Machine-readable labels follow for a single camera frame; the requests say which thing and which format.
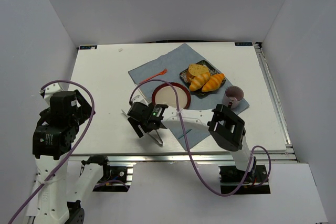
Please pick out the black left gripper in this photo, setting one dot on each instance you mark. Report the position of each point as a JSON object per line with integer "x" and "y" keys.
{"x": 85, "y": 104}

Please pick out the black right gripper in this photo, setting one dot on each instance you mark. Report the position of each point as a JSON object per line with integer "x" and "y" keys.
{"x": 140, "y": 127}

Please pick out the metal tongs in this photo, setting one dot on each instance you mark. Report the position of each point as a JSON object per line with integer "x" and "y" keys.
{"x": 157, "y": 140}

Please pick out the striped bread roll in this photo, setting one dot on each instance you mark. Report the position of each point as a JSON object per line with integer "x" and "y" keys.
{"x": 213, "y": 83}
{"x": 199, "y": 81}

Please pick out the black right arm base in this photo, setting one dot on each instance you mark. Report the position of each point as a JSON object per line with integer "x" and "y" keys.
{"x": 230, "y": 177}

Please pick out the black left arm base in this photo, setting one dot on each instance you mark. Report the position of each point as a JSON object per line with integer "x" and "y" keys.
{"x": 113, "y": 176}

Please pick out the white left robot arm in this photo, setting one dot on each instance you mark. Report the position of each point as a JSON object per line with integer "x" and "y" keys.
{"x": 59, "y": 130}

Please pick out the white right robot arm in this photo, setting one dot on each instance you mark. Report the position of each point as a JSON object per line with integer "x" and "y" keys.
{"x": 226, "y": 128}

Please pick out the seeded bread slice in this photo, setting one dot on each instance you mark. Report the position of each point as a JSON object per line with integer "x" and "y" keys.
{"x": 196, "y": 70}

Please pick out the round red-rimmed plate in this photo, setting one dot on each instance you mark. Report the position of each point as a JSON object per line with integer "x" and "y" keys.
{"x": 164, "y": 94}

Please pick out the orange plastic fork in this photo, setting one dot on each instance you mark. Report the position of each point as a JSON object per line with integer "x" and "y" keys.
{"x": 163, "y": 72}

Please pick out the blue label sticker left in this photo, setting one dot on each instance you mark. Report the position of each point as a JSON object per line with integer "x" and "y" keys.
{"x": 88, "y": 47}

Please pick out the blue label sticker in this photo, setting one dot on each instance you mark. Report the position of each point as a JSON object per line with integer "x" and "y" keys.
{"x": 243, "y": 44}
{"x": 88, "y": 47}

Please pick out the blue-grey cloth placemat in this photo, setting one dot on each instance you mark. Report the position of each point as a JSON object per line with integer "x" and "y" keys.
{"x": 175, "y": 62}

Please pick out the lilac mug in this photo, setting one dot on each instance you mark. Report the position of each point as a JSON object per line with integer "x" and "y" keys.
{"x": 232, "y": 97}

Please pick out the blue label sticker right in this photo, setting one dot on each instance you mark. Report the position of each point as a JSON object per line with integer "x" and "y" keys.
{"x": 243, "y": 44}

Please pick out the aluminium table edge rail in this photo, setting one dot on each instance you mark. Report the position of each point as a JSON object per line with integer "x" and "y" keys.
{"x": 281, "y": 157}

